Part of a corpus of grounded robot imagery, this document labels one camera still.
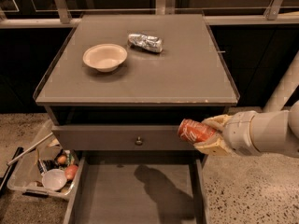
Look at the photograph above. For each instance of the metal railing frame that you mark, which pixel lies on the metal railing frame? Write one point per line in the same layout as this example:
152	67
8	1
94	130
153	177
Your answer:
49	13

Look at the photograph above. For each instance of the crumpled silver foil bag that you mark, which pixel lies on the crumpled silver foil bag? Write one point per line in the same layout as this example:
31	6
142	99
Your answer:
146	42

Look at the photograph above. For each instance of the beige paper bowl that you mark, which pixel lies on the beige paper bowl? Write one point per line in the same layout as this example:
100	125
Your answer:
105	57

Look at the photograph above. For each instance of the grey top drawer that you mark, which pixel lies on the grey top drawer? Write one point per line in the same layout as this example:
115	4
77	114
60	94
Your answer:
120	137

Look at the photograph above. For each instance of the clear plastic storage bin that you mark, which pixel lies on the clear plastic storage bin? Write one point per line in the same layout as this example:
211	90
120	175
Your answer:
26	177

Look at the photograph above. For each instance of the white plastic bowl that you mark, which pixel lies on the white plastic bowl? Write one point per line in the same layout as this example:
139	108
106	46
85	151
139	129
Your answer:
54	179

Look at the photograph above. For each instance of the orange fruit in bin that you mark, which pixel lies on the orange fruit in bin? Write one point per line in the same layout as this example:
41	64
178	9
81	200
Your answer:
62	159

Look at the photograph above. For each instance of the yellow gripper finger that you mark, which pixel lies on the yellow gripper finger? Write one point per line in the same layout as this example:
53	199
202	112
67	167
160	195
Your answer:
217	122
214	146

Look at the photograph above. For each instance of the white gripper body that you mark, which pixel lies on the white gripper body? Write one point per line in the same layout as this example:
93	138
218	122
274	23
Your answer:
238	132

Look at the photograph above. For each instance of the red coke can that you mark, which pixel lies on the red coke can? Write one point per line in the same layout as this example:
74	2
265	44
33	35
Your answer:
194	131

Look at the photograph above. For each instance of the grey drawer cabinet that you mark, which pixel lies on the grey drawer cabinet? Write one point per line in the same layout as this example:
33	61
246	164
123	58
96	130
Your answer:
188	80

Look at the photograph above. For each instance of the grey open middle drawer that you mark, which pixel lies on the grey open middle drawer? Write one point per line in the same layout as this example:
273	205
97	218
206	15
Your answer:
139	187

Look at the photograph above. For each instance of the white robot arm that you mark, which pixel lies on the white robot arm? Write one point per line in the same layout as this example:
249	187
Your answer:
276	130

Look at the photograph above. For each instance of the dark snack bag in bin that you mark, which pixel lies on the dark snack bag in bin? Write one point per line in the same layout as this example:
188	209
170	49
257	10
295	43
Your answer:
46	165

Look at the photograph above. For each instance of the round metal drawer knob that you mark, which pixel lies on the round metal drawer knob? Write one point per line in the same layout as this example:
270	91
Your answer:
139	141

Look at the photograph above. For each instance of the red apple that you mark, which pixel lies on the red apple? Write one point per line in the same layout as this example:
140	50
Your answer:
70	172

